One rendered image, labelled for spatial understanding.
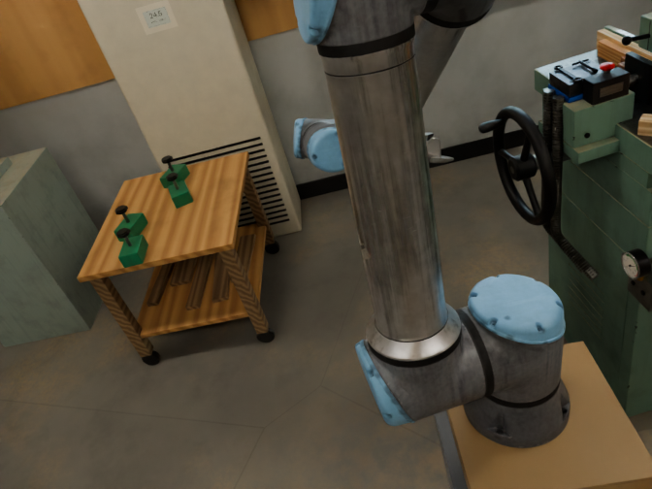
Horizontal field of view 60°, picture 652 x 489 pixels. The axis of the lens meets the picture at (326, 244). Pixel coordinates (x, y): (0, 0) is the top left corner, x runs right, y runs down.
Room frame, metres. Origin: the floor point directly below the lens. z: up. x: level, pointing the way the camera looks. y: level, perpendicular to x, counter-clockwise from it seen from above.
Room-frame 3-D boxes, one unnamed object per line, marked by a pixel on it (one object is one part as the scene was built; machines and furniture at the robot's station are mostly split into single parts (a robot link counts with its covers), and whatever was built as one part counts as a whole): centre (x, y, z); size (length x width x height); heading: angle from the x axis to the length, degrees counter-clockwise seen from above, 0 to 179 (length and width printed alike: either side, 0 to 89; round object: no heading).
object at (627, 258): (0.83, -0.63, 0.65); 0.06 x 0.04 x 0.08; 0
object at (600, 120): (1.08, -0.64, 0.91); 0.15 x 0.14 x 0.09; 0
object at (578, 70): (1.07, -0.64, 0.99); 0.13 x 0.11 x 0.06; 0
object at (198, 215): (1.93, 0.53, 0.32); 0.66 x 0.57 x 0.64; 171
